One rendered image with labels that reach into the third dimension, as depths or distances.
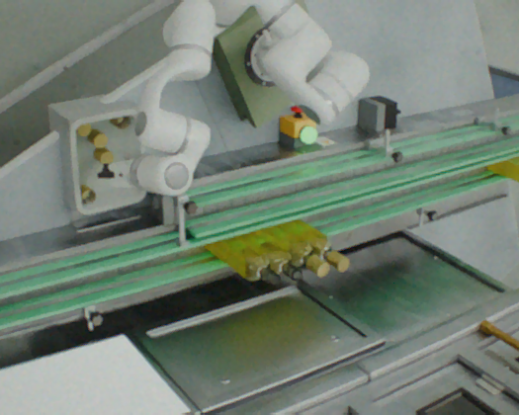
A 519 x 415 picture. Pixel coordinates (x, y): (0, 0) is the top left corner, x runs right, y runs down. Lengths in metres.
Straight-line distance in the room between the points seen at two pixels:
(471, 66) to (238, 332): 1.23
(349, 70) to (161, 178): 0.48
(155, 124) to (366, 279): 0.85
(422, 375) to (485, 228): 1.24
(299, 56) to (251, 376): 0.66
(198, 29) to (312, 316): 0.71
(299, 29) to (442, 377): 0.81
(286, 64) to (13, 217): 0.71
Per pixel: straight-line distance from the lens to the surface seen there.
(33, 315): 1.62
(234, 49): 1.78
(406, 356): 1.65
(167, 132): 1.37
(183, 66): 1.42
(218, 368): 1.58
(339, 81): 1.58
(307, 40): 1.58
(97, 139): 1.68
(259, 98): 1.85
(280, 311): 1.77
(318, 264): 1.68
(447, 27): 2.35
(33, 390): 1.56
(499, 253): 2.95
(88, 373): 1.58
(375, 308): 1.87
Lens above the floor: 2.31
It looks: 52 degrees down
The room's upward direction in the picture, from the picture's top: 124 degrees clockwise
